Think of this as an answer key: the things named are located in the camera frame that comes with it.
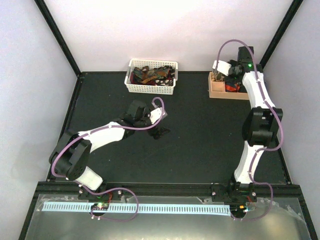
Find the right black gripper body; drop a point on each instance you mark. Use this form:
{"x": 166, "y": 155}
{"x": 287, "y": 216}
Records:
{"x": 234, "y": 72}

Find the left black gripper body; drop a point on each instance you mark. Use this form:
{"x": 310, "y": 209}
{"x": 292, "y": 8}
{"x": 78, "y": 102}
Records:
{"x": 149, "y": 131}

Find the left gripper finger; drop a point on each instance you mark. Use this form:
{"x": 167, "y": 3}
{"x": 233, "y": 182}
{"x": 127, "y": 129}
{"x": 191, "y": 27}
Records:
{"x": 157, "y": 135}
{"x": 164, "y": 131}

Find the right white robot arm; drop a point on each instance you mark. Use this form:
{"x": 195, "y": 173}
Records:
{"x": 262, "y": 124}

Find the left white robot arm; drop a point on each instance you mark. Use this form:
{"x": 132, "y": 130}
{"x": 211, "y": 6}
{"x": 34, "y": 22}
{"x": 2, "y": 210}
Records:
{"x": 70, "y": 157}

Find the pile of ties in basket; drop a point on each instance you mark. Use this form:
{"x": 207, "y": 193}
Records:
{"x": 158, "y": 76}

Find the orange blue rolled tie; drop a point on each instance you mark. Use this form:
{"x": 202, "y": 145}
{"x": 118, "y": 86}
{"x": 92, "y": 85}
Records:
{"x": 232, "y": 87}

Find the wooden compartment tray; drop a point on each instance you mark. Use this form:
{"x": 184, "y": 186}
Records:
{"x": 217, "y": 90}

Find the white plastic basket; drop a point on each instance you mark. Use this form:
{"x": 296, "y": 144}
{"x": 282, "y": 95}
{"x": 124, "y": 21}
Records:
{"x": 134, "y": 62}

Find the clear acrylic sheet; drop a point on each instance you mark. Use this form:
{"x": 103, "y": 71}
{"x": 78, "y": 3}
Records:
{"x": 277, "y": 219}

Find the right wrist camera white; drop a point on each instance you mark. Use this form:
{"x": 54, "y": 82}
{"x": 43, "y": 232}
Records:
{"x": 222, "y": 67}

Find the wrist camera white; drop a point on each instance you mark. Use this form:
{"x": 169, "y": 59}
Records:
{"x": 157, "y": 114}
{"x": 222, "y": 67}

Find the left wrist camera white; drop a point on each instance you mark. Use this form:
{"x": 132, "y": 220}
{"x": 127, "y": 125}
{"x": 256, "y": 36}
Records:
{"x": 157, "y": 114}

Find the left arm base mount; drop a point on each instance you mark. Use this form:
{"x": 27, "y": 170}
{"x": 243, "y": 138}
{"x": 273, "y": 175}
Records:
{"x": 99, "y": 195}

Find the right black frame post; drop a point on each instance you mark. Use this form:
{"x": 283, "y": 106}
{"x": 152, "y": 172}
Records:
{"x": 283, "y": 26}

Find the black frame post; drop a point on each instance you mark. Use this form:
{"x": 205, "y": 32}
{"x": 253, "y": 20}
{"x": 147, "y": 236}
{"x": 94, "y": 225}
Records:
{"x": 44, "y": 10}
{"x": 283, "y": 26}

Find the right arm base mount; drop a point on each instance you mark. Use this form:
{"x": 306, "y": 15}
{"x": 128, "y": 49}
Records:
{"x": 233, "y": 194}

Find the white slotted cable duct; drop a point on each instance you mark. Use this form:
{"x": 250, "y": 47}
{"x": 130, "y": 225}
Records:
{"x": 141, "y": 208}

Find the left black frame post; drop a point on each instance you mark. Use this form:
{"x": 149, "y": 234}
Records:
{"x": 44, "y": 10}

